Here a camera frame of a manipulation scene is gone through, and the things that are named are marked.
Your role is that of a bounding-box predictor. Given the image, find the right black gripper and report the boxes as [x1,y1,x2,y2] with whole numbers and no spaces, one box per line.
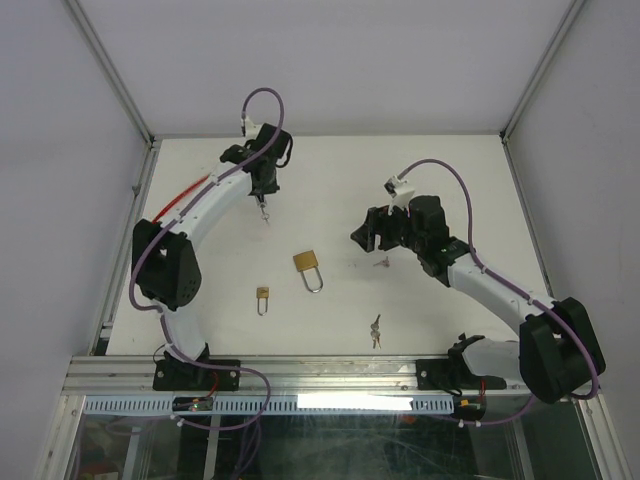
[349,198,425,253]

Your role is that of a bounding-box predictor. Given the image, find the red cable lock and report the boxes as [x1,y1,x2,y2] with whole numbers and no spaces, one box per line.
[152,175,209,223]

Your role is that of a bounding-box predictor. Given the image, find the silver key pair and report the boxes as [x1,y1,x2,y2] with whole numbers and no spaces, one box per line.
[256,198,270,225]

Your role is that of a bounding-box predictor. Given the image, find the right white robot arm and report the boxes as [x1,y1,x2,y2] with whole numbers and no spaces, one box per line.
[350,196,606,404]

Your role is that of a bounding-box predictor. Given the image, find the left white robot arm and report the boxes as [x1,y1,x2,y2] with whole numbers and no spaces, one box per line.
[129,123,293,389]

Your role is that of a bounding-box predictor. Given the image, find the silver key bunch front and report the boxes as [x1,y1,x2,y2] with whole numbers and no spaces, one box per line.
[370,314,381,349]

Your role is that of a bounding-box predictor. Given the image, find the silver keys near centre right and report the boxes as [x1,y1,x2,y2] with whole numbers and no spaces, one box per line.
[374,256,390,268]

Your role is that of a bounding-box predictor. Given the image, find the large brass padlock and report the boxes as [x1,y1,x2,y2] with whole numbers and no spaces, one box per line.
[293,250,324,294]

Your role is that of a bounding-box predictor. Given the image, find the small brass padlock long shackle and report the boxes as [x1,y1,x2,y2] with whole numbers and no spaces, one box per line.
[256,286,270,316]

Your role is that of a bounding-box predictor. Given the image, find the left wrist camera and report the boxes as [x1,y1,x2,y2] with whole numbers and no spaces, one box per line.
[241,115,262,139]

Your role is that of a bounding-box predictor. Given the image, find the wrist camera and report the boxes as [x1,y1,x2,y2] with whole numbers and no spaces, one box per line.
[383,176,415,211]
[241,115,262,139]

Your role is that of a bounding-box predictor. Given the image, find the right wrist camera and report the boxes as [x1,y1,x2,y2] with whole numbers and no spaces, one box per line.
[383,176,415,211]

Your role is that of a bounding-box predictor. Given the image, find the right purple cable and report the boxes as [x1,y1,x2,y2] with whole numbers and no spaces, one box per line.
[399,158,603,429]

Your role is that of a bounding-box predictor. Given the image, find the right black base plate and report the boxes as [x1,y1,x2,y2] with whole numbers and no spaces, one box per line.
[415,358,507,395]

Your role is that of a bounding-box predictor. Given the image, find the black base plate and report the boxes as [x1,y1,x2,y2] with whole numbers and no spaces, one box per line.
[415,358,507,395]
[152,356,241,392]

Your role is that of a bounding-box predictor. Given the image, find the left aluminium frame post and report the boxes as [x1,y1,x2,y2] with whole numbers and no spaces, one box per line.
[62,0,155,148]

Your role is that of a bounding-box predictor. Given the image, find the aluminium frame post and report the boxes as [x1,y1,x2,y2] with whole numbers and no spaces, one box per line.
[62,0,155,148]
[500,0,588,143]

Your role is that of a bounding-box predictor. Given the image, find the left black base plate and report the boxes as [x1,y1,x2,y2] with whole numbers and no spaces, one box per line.
[152,356,241,392]

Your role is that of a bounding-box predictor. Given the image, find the aluminium mounting rail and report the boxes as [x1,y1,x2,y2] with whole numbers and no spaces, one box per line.
[62,355,445,395]

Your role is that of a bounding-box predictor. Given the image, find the white slotted cable duct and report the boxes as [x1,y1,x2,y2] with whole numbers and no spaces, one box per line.
[84,394,454,416]

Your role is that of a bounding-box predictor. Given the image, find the right aluminium frame post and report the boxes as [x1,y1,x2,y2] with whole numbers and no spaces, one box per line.
[500,0,588,143]

